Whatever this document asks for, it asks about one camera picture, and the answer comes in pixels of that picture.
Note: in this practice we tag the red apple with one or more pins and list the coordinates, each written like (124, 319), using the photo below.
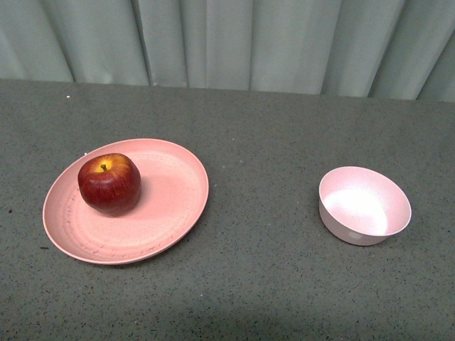
(110, 183)

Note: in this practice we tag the pink round plate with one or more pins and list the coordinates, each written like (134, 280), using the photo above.
(175, 190)

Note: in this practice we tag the light pink bowl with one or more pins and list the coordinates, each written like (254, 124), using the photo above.
(361, 206)

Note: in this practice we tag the white pleated curtain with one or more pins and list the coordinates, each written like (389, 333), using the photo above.
(385, 49)

